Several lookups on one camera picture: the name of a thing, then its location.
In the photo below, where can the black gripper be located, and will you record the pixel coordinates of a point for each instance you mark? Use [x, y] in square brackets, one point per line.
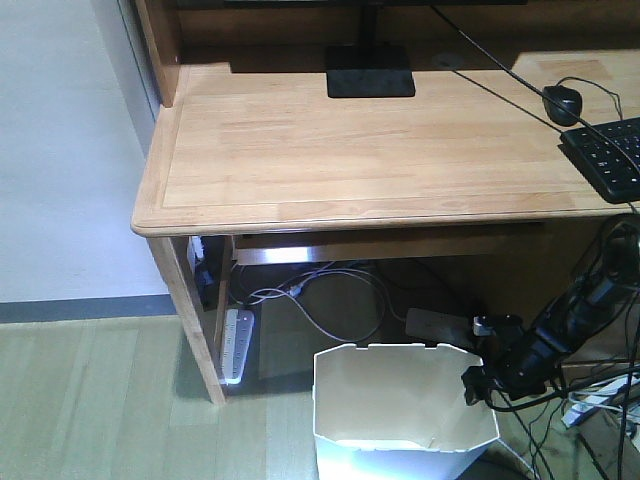
[519, 365]

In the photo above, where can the white plastic trash bin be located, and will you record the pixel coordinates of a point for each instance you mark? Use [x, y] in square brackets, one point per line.
[397, 411]

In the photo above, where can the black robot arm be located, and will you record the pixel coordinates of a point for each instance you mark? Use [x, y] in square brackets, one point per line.
[587, 307]

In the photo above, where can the white power strip right floor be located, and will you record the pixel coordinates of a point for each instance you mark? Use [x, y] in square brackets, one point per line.
[603, 395]

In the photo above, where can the grey power adapter box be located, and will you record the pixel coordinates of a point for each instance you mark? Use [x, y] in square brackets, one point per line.
[438, 327]

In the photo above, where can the black keyboard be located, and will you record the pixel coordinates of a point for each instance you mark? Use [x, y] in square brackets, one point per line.
[608, 161]

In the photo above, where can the black computer mouse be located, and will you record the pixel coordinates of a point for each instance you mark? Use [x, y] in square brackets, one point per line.
[563, 105]

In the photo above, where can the white power strip under desk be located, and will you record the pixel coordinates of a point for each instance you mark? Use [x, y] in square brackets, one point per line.
[237, 333]

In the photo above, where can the black computer monitor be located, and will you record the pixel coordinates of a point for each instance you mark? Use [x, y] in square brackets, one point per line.
[357, 45]

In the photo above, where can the light wooden desk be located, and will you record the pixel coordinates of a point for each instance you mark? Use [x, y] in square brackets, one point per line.
[248, 142]

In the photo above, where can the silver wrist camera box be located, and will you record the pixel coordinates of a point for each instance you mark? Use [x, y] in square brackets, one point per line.
[482, 326]

